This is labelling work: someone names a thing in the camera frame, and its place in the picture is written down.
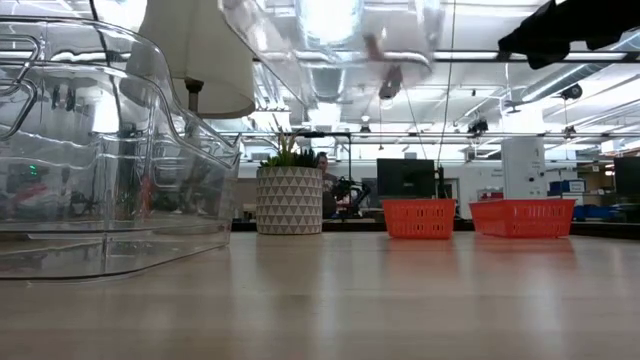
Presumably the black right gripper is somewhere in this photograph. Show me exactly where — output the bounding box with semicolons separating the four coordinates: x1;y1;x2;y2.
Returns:
497;0;589;70

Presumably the orange slotted plastic basket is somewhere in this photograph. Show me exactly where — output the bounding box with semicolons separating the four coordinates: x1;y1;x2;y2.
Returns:
468;198;577;239
382;198;457;240

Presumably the clear plastic storage bin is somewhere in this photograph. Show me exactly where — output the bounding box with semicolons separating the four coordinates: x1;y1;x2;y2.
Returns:
0;14;242;281
219;0;446;104

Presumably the overhead light bar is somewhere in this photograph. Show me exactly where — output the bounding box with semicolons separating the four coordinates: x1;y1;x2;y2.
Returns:
252;48;640;64

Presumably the white cabinet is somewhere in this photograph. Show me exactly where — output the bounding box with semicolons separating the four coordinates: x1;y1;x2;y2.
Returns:
501;137;548;200

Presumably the brown cardboard box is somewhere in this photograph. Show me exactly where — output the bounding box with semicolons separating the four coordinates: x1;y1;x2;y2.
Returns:
579;164;615;190

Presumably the blue bin with white label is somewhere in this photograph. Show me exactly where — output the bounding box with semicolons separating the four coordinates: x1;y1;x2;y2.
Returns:
548;179;587;195

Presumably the dark computer monitor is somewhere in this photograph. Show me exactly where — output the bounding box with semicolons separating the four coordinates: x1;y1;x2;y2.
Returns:
613;156;640;196

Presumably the blue storage bin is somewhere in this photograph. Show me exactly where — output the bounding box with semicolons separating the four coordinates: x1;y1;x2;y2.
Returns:
573;204;621;221

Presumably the black computer monitor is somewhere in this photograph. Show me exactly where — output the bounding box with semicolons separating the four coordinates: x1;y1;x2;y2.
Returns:
376;158;437;200

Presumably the person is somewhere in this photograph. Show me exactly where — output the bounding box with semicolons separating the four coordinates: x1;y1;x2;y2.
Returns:
316;151;340;220

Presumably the black bench edge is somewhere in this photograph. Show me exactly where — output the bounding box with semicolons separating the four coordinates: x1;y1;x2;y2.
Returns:
232;218;640;240

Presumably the green succulent plant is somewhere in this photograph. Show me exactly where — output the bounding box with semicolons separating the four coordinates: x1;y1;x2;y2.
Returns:
259;113;321;169

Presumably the white grey triangle-pattern pot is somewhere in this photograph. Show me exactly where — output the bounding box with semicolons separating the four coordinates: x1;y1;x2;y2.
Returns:
255;166;325;236

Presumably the white shade lamp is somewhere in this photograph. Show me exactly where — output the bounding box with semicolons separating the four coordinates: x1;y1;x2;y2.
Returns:
127;0;257;120

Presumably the thin hanging cable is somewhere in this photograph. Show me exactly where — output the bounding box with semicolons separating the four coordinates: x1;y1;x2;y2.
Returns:
436;0;458;169

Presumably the shiny silver ceiling duct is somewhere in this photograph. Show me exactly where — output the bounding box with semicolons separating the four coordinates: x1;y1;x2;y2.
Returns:
294;0;365;47

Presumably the black metal frame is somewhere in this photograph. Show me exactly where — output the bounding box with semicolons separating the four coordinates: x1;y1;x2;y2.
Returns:
219;130;640;181

